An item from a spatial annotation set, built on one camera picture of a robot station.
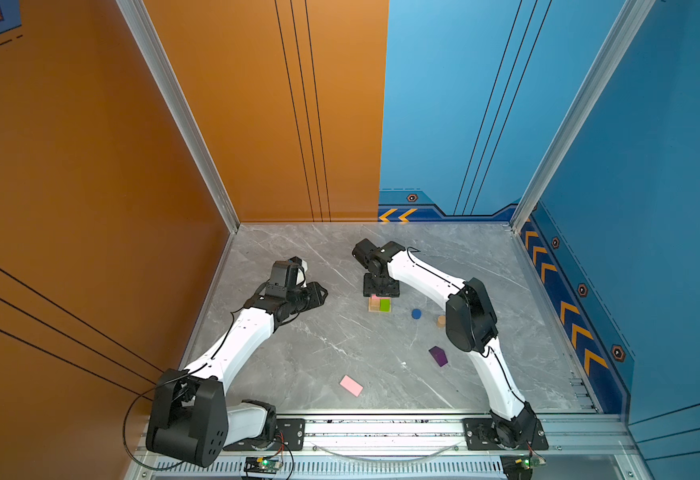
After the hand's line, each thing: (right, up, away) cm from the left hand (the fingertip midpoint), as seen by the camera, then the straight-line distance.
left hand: (324, 290), depth 86 cm
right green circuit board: (+49, -40, -16) cm, 65 cm away
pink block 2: (+8, -25, -5) cm, 27 cm away
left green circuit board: (-13, -40, -15) cm, 45 cm away
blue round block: (+28, -8, +8) cm, 31 cm away
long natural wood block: (+15, -6, +7) cm, 17 cm away
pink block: (+16, -3, +7) cm, 18 cm away
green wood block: (+19, -6, +8) cm, 21 cm away
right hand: (+15, -3, +9) cm, 18 cm away
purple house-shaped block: (+33, -19, -1) cm, 38 cm away
